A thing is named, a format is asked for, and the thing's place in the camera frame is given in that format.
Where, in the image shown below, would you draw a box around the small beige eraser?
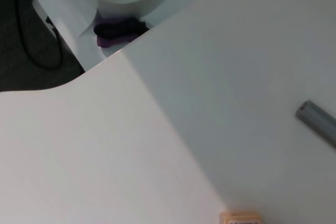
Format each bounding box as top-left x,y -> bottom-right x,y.
219,209 -> 262,224

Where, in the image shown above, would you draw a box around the grey marker pen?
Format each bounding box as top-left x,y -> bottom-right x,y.
295,100 -> 336,151

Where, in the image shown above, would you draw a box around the black floor cable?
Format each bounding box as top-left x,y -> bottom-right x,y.
13,0 -> 64,70

